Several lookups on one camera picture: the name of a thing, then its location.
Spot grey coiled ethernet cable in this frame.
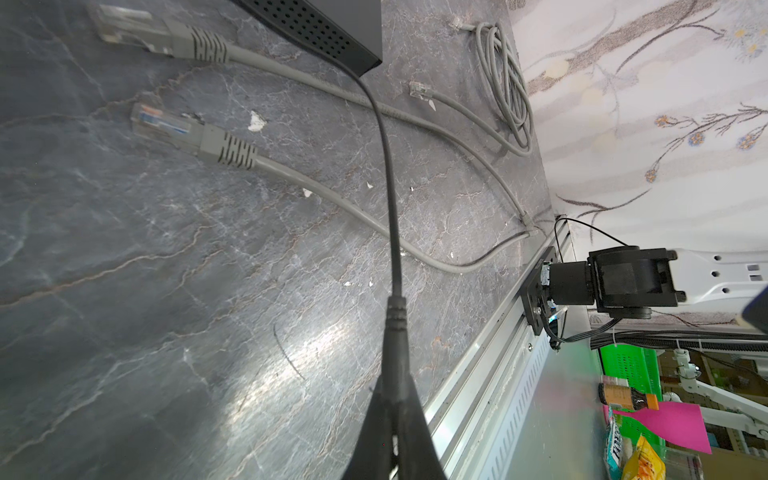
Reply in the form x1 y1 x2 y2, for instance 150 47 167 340
448 16 536 158

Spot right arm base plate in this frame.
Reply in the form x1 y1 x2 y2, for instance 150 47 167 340
519 246 557 336

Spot aluminium mounting rail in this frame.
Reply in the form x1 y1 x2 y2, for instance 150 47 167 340
426 234 555 479

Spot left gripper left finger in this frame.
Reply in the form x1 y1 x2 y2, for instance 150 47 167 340
342 379 395 480

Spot grey ethernet cable upper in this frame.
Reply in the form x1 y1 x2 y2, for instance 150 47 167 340
89 2 538 232

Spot white slotted cable duct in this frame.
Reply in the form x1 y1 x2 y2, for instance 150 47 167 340
473 335 550 479

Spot grey ethernet cable lower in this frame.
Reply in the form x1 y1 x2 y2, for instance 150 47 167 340
130 101 535 276

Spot black power adapter with plug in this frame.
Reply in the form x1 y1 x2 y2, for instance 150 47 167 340
317 41 412 409

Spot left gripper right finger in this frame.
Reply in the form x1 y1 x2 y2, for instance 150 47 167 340
395 377 447 480

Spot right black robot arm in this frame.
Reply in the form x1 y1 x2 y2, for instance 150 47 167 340
541 246 767 334

